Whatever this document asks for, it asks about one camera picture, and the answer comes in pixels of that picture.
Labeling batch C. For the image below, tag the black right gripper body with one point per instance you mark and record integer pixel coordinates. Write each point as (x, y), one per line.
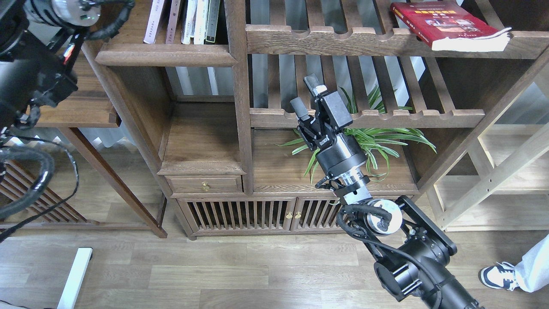
(338, 153)

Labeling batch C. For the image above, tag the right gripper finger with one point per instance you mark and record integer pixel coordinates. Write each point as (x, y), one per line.
(300, 109)
(315, 87)

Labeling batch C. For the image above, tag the red book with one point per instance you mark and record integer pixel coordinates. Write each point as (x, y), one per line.
(445, 26)

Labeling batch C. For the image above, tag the maroon book with white characters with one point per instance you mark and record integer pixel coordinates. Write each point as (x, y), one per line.
(175, 8)

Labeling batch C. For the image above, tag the white thick book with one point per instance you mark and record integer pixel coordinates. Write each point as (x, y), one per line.
(154, 21)

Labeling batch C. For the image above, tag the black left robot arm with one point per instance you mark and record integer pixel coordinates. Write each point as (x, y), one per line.
(40, 41)

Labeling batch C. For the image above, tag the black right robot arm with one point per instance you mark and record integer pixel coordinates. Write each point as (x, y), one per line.
(411, 252)

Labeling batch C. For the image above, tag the light wooden shelf unit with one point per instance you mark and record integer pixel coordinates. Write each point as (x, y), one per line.
(510, 188)

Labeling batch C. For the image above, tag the dark wooden bookshelf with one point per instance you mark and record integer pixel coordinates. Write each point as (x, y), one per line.
(209, 120)

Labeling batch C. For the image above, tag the dark upright book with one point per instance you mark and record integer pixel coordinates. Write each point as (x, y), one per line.
(212, 21)

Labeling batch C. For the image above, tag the white upright book middle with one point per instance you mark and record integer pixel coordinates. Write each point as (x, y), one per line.
(201, 21)

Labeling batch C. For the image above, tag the white upright book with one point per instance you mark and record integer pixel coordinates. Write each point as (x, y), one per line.
(188, 28)
(201, 21)

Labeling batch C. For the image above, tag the white upright book left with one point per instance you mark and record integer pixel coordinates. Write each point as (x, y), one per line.
(188, 28)

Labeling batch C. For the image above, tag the white and navy sneaker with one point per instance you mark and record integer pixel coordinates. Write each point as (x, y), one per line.
(500, 276)

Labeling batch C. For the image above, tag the person leg grey trousers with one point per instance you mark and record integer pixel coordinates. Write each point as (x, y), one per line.
(532, 272)

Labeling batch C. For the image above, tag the white metal bar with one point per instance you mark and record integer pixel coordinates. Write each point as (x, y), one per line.
(75, 279)

